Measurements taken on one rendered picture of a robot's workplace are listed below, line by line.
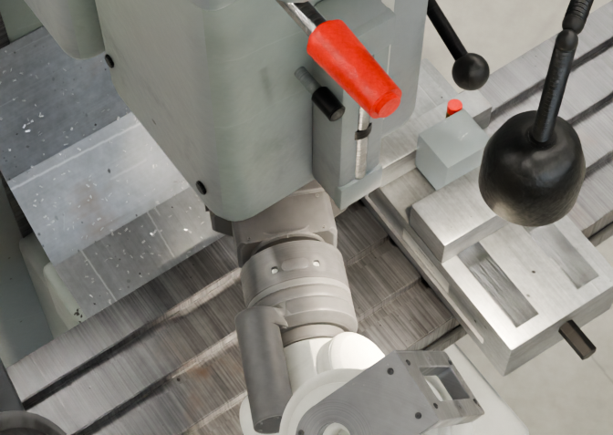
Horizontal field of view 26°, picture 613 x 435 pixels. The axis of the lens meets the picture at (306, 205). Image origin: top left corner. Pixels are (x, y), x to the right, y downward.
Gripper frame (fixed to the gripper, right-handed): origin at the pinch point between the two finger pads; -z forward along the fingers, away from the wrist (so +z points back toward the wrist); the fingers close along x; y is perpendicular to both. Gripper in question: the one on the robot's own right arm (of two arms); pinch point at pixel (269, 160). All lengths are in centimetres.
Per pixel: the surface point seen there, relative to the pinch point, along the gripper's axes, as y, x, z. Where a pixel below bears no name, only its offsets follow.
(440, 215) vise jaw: 19.5, -18.0, -3.0
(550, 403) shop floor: 123, -51, -21
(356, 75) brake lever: -47, -1, 27
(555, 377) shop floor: 123, -54, -26
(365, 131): -20.0, -5.5, 12.1
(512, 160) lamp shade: -23.5, -14.1, 18.6
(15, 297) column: 64, 33, -27
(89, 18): -17.0, 13.1, -4.7
